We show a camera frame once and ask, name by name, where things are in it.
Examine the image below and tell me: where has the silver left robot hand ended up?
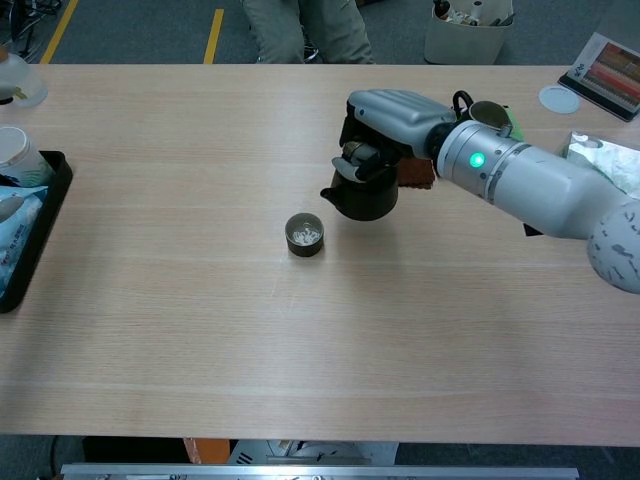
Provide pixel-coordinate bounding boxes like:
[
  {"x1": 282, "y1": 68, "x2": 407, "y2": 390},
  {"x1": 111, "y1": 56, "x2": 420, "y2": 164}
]
[{"x1": 0, "y1": 195, "x2": 26, "y2": 224}]

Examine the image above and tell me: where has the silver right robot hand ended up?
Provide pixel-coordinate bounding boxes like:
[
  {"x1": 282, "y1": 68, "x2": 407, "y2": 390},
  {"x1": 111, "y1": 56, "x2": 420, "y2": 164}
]
[{"x1": 332, "y1": 88, "x2": 458, "y2": 183}]

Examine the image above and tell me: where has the black cast iron teapot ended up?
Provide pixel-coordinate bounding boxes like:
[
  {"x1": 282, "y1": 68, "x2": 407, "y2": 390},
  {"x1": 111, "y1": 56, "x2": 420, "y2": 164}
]
[{"x1": 319, "y1": 167, "x2": 401, "y2": 223}]

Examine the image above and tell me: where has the small dark green cup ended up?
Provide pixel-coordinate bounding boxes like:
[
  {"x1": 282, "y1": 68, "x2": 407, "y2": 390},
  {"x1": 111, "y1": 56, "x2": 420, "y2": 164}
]
[{"x1": 284, "y1": 212, "x2": 326, "y2": 259}]

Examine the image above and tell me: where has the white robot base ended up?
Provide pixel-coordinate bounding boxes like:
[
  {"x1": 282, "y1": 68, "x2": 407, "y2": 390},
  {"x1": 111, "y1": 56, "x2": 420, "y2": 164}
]
[{"x1": 227, "y1": 439, "x2": 401, "y2": 467}]

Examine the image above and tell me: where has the blue wet wipes pack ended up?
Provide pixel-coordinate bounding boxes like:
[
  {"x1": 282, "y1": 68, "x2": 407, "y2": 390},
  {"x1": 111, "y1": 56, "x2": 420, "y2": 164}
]
[{"x1": 0, "y1": 184, "x2": 49, "y2": 302}]

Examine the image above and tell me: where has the black plastic tray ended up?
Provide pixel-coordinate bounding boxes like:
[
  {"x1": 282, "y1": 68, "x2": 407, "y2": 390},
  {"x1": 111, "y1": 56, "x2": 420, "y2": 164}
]
[{"x1": 0, "y1": 150, "x2": 75, "y2": 315}]

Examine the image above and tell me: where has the white paper cup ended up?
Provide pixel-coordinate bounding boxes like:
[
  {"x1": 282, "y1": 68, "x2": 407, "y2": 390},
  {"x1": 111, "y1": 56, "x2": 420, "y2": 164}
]
[{"x1": 0, "y1": 126, "x2": 54, "y2": 188}]

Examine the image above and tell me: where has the brown square tea cloth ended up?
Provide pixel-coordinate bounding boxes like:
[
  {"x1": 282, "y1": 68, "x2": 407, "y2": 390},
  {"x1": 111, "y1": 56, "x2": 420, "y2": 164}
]
[{"x1": 397, "y1": 157, "x2": 436, "y2": 192}]

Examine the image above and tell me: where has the black ceramic pouring pitcher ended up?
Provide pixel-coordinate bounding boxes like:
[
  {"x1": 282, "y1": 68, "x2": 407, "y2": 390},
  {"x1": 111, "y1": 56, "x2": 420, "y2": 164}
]
[{"x1": 452, "y1": 89, "x2": 512, "y2": 129}]

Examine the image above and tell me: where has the beige storage bin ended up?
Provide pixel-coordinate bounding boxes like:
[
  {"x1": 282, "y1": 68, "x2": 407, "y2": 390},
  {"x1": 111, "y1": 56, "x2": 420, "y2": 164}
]
[{"x1": 424, "y1": 0, "x2": 516, "y2": 66}]

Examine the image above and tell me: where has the green cloth with black trim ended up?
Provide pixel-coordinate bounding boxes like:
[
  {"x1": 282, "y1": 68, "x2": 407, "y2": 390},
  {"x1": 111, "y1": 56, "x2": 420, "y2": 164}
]
[{"x1": 503, "y1": 106, "x2": 524, "y2": 142}]

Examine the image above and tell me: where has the frosted plastic bottle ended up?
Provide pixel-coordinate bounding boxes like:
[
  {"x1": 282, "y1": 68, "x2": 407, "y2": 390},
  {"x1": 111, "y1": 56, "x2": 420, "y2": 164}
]
[{"x1": 0, "y1": 47, "x2": 50, "y2": 109}]

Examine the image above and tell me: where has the seated person in khaki trousers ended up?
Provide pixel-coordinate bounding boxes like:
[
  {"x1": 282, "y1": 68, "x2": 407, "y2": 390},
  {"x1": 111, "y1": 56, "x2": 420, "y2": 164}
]
[{"x1": 240, "y1": 0, "x2": 377, "y2": 65}]

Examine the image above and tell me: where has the white round lid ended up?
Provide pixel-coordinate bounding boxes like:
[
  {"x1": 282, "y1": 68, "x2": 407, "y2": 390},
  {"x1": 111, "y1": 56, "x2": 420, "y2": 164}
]
[{"x1": 538, "y1": 84, "x2": 582, "y2": 116}]

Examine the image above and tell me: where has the colour chart booklet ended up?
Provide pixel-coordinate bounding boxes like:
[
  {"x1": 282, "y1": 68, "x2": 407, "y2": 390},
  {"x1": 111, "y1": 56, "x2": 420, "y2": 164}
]
[{"x1": 557, "y1": 32, "x2": 640, "y2": 123}]

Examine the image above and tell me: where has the clear green tea box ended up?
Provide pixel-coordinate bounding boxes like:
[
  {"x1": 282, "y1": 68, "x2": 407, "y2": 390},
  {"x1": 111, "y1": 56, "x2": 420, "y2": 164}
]
[{"x1": 564, "y1": 130, "x2": 640, "y2": 194}]

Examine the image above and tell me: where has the orange brown round stool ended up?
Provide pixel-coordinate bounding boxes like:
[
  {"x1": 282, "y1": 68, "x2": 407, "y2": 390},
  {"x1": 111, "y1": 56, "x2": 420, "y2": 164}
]
[{"x1": 182, "y1": 437, "x2": 232, "y2": 467}]

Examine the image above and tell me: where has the aluminium profile rail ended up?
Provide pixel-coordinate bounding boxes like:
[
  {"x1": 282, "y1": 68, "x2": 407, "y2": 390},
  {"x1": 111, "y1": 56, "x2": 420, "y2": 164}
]
[{"x1": 59, "y1": 463, "x2": 581, "y2": 480}]

